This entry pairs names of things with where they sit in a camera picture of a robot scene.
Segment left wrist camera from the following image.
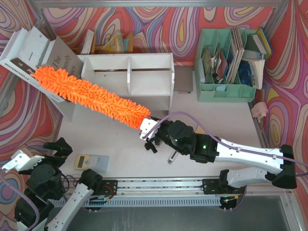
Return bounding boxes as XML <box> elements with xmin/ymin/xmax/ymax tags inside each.
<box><xmin>1</xmin><ymin>150</ymin><xmax>44</xmax><ymax>173</ymax></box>

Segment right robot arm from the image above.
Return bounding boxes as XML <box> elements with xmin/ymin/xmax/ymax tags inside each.
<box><xmin>140</xmin><ymin>117</ymin><xmax>297</xmax><ymax>190</ymax></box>

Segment orange microfiber duster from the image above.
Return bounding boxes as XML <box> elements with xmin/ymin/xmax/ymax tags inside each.
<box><xmin>31</xmin><ymin>67</ymin><xmax>151</xmax><ymax>129</ymax></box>

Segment white books beside organizer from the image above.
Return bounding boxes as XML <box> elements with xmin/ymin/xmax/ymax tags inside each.
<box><xmin>239</xmin><ymin>27</ymin><xmax>273</xmax><ymax>90</ymax></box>

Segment grey notebook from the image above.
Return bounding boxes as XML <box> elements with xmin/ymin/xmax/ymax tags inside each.
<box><xmin>174</xmin><ymin>66</ymin><xmax>193</xmax><ymax>93</ymax></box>

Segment mint green desk organizer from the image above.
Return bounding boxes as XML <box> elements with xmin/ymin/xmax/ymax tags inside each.
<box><xmin>194</xmin><ymin>27</ymin><xmax>256</xmax><ymax>103</ymax></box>

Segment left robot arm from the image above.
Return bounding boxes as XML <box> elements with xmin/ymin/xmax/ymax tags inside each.
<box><xmin>13</xmin><ymin>138</ymin><xmax>103</xmax><ymax>231</ymax></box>

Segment black white marker pen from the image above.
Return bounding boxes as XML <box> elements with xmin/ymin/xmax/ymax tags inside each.
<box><xmin>167</xmin><ymin>151</ymin><xmax>178</xmax><ymax>164</ymax></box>

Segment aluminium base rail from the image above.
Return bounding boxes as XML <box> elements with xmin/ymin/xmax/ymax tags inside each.
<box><xmin>28</xmin><ymin>178</ymin><xmax>296</xmax><ymax>198</ymax></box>

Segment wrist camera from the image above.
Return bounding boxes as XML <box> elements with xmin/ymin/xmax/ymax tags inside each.
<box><xmin>1</xmin><ymin>150</ymin><xmax>44</xmax><ymax>173</ymax></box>
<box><xmin>140</xmin><ymin>118</ymin><xmax>161</xmax><ymax>141</ymax></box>

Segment large grey white book stack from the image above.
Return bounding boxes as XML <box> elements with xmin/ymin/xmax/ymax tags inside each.
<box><xmin>0</xmin><ymin>26</ymin><xmax>88</xmax><ymax>105</ymax></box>

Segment small books behind shelf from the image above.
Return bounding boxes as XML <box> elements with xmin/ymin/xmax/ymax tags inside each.
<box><xmin>74</xmin><ymin>30</ymin><xmax>133</xmax><ymax>54</ymax></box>

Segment pink piggy figurine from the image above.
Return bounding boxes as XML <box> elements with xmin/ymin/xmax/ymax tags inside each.
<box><xmin>251</xmin><ymin>102</ymin><xmax>268</xmax><ymax>123</ymax></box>

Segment yellow grey calculator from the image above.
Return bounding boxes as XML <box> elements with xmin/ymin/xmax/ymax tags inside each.
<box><xmin>74</xmin><ymin>154</ymin><xmax>109</xmax><ymax>172</ymax></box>

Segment white wooden bookshelf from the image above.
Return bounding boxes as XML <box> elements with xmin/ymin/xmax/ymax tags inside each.
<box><xmin>79</xmin><ymin>53</ymin><xmax>175</xmax><ymax>111</ymax></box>

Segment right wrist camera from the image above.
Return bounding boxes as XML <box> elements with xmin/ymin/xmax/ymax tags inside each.
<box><xmin>140</xmin><ymin>118</ymin><xmax>161</xmax><ymax>141</ymax></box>

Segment black binder clip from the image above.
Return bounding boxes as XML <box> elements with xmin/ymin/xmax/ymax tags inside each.
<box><xmin>144</xmin><ymin>139</ymin><xmax>157</xmax><ymax>154</ymax></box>

